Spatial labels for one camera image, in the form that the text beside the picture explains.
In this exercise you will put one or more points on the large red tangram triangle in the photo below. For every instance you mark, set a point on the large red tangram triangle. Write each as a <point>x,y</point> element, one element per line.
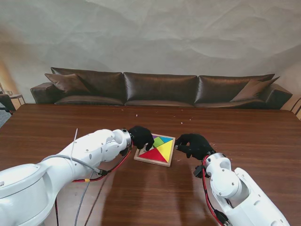
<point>154,155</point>

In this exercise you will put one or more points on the dark brown leather sofa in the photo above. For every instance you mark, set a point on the dark brown leather sofa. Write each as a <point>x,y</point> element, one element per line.
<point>160,87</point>

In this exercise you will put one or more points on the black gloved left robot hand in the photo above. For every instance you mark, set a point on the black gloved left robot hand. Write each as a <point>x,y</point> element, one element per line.
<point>141,136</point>

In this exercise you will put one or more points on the large yellow tangram triangle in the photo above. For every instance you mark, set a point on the large yellow tangram triangle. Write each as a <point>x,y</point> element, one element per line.
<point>165,151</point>

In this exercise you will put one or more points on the green tangram square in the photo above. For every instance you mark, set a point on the green tangram square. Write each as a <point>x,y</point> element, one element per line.
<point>159,142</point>

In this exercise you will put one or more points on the small side table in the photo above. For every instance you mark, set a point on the small side table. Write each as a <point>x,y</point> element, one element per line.
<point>16,96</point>

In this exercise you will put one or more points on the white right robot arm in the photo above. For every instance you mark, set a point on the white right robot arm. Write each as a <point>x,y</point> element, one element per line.
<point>235,190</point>

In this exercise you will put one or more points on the square wooden tangram tray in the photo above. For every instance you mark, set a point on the square wooden tangram tray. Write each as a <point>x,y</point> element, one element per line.
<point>150,162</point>

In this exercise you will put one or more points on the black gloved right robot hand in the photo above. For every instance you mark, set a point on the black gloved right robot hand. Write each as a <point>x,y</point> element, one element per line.
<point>196,146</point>

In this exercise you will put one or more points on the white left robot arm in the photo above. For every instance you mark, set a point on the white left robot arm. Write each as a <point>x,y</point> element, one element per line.
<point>47,174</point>

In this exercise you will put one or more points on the blue tangram triangle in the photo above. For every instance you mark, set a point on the blue tangram triangle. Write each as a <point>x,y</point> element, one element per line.
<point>167,139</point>

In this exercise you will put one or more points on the brown leather sofa pillow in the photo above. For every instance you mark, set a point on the brown leather sofa pillow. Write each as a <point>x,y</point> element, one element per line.
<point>68,84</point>
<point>254,90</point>

